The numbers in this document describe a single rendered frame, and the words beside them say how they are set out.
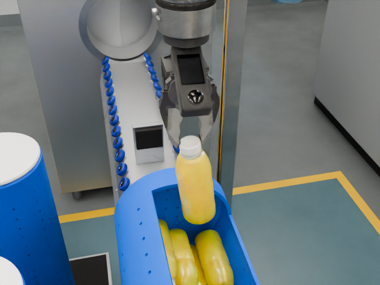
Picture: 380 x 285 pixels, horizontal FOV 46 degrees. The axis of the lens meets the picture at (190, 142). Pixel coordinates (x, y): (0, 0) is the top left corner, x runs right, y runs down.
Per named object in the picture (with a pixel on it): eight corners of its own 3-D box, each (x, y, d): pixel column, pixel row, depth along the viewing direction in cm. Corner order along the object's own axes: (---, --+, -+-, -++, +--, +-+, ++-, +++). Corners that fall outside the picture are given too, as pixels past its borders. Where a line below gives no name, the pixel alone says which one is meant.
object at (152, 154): (163, 156, 157) (162, 120, 148) (165, 163, 154) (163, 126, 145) (135, 160, 155) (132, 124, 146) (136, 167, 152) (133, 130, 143)
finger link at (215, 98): (220, 115, 78) (213, 72, 72) (222, 120, 76) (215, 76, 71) (194, 122, 77) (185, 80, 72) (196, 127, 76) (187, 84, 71)
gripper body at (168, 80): (202, 81, 80) (203, 16, 73) (214, 106, 73) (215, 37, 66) (160, 85, 79) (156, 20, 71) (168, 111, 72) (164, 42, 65)
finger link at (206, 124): (210, 125, 84) (203, 84, 78) (218, 144, 79) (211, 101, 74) (194, 129, 84) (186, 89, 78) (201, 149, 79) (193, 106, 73)
